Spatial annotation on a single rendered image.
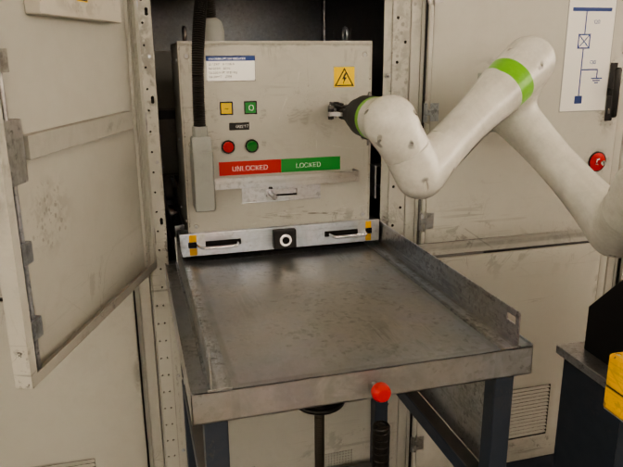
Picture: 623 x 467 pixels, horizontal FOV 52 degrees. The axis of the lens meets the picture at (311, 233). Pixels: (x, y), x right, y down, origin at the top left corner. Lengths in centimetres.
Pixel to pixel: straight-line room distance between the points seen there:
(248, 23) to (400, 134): 125
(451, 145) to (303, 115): 45
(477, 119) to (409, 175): 22
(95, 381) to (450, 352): 96
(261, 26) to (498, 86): 116
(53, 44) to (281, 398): 74
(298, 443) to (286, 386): 91
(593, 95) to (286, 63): 90
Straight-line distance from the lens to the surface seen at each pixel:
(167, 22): 239
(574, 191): 162
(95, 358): 176
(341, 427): 200
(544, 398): 229
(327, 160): 170
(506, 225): 195
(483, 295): 131
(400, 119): 128
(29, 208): 118
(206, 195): 153
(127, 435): 186
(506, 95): 150
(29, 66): 120
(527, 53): 158
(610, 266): 225
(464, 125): 142
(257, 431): 193
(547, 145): 166
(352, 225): 175
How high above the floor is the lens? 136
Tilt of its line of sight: 16 degrees down
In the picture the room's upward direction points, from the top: straight up
